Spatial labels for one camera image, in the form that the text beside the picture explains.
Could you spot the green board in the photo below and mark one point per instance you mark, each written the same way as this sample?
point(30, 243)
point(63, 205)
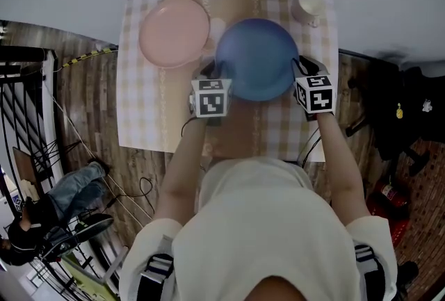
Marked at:
point(87, 278)

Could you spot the red extinguisher box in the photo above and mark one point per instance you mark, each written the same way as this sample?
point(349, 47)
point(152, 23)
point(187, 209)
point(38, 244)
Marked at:
point(393, 226)

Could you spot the checkered beige tablecloth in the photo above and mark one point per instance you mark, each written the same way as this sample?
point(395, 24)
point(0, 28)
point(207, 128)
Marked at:
point(146, 108)

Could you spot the person's left forearm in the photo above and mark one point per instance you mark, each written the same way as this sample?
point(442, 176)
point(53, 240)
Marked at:
point(180, 171)

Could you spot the dark stair railing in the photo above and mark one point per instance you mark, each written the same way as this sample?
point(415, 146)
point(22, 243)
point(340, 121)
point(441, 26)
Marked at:
point(21, 101)

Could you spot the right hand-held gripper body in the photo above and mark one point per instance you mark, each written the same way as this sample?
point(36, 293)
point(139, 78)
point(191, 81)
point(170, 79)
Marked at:
point(320, 98)

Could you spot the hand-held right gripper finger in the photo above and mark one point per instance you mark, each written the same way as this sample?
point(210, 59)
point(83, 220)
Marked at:
point(314, 67)
point(299, 70)

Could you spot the small yellow toy charm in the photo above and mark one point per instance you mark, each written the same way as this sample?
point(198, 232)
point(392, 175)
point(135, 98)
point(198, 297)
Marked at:
point(400, 111)

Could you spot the person's right forearm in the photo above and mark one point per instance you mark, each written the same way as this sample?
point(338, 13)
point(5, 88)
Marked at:
point(340, 167)

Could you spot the red fire extinguisher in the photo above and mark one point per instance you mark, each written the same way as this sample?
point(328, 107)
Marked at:
point(391, 193)

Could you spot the blue plate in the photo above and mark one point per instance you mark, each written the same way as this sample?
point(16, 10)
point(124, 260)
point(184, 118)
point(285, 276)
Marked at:
point(259, 56)

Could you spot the white cup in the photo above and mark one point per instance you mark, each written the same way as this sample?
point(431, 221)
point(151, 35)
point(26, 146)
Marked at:
point(309, 7)

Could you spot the cream shirt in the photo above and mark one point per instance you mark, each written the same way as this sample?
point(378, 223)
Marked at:
point(264, 230)

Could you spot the yellow black striped tape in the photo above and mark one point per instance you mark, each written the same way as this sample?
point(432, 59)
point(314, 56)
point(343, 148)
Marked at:
point(87, 56)

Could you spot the pink plate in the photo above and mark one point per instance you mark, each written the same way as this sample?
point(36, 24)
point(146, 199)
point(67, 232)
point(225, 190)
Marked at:
point(174, 32)

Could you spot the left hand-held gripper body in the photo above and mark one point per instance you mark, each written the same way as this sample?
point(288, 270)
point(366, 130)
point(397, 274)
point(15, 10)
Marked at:
point(212, 101)

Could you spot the brown wooden board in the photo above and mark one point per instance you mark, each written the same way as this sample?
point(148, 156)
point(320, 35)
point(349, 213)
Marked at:
point(28, 171)

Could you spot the small white toy charm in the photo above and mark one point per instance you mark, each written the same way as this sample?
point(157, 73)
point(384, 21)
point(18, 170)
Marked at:
point(427, 105)

